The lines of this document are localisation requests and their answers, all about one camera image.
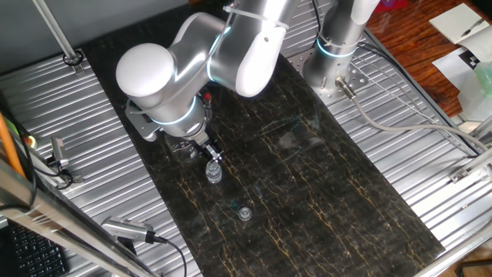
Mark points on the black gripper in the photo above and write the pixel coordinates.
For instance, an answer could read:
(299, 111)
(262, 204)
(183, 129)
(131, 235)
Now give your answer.
(203, 147)

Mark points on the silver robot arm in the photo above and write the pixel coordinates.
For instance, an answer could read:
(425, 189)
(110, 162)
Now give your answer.
(153, 77)

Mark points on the red bulb glass dropper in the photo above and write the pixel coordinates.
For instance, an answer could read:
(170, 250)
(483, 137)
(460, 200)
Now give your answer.
(207, 96)

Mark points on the clear glass bottle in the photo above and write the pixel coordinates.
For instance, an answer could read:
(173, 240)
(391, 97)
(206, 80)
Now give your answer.
(213, 174)

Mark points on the large glass beaker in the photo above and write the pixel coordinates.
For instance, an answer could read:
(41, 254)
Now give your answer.
(184, 154)

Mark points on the clear glass stopper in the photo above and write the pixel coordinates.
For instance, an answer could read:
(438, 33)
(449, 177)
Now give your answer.
(244, 214)

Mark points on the black marble mat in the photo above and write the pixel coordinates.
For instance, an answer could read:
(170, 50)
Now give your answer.
(307, 173)

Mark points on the grey metal clamp tool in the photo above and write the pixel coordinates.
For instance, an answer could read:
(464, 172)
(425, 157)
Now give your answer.
(75, 179)

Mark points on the red yellow round button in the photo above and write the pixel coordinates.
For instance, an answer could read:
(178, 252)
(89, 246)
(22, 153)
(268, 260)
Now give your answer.
(31, 142)

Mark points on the black keyboard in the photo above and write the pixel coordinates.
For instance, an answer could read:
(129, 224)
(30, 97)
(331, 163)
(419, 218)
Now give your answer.
(38, 254)

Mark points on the metal stand pole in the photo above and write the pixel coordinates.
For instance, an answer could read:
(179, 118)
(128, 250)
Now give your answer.
(54, 27)

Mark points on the orange pole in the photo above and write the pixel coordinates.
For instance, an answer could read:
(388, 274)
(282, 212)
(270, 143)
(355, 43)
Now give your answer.
(7, 146)

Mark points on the magenta object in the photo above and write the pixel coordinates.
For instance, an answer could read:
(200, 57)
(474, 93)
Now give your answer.
(392, 4)

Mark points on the paper with black marker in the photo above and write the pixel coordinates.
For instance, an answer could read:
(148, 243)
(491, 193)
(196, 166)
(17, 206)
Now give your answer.
(451, 65)

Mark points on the green translucent plastic container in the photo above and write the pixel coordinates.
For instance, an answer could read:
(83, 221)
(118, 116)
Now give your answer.
(478, 96)

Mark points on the white notebook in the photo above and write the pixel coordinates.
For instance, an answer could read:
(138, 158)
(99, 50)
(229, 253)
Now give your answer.
(453, 23)

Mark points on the black pen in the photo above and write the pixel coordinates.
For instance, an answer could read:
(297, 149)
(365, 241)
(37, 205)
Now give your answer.
(472, 27)

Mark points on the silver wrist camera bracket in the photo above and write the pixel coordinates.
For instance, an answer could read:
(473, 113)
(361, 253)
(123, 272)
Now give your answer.
(140, 123)

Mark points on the grey stand-mounted camera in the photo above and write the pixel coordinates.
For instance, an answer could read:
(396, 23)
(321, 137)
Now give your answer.
(58, 150)

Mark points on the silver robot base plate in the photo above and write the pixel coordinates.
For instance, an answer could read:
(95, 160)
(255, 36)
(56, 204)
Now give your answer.
(357, 77)

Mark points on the aluminium frame bar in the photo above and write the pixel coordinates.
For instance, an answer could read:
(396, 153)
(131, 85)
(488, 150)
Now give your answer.
(57, 223)

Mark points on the aluminium corner bracket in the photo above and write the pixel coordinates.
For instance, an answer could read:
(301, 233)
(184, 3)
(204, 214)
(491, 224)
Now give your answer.
(461, 173)

